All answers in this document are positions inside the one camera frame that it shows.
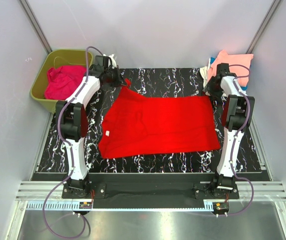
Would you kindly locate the folded blue t-shirt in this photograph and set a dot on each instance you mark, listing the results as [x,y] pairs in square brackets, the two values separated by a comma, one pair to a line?
[212,60]

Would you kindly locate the right aluminium corner post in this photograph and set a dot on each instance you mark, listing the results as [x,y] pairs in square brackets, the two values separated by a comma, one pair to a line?
[263,25]

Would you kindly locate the aluminium frame rail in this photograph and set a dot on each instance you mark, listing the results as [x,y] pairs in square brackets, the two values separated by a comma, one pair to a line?
[260,190]

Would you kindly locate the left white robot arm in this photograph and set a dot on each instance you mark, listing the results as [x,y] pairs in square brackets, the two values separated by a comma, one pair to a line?
[72,123]

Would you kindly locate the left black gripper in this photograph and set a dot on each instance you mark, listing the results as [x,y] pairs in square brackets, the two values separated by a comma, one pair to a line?
[119,78]

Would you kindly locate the red t-shirt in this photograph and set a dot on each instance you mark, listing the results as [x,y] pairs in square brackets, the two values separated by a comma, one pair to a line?
[140,125]

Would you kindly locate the folded peach t-shirt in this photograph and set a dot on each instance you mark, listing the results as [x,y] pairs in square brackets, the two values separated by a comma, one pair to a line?
[238,64]

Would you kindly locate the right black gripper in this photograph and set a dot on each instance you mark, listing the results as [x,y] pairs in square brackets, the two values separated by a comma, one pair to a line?
[209,90]

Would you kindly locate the magenta t-shirt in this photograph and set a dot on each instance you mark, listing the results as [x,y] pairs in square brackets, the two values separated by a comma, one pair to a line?
[63,81]

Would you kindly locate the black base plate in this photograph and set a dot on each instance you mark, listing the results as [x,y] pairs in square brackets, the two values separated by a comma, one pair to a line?
[154,177]

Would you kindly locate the folded cream t-shirt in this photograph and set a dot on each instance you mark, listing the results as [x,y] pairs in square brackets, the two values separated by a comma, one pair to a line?
[204,74]

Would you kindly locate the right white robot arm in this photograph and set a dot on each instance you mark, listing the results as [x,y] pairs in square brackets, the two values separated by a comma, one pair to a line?
[236,118]

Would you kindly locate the aluminium corner post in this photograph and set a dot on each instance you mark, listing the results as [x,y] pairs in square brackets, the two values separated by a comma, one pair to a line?
[263,25]
[35,25]

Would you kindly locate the left aluminium corner post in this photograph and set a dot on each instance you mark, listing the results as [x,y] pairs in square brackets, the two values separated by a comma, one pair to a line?
[35,25]

